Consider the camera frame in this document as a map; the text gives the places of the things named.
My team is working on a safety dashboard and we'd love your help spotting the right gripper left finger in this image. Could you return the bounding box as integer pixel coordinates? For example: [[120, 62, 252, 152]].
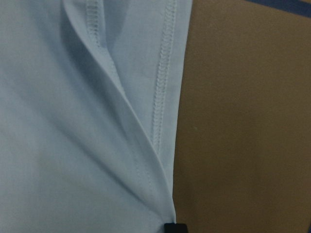
[[164, 223, 175, 233]]

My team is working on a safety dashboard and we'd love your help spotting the light blue t-shirt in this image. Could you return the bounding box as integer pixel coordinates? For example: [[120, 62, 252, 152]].
[[0, 0, 192, 233]]

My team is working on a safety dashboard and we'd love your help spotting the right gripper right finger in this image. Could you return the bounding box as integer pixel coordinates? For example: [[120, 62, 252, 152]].
[[175, 223, 188, 233]]

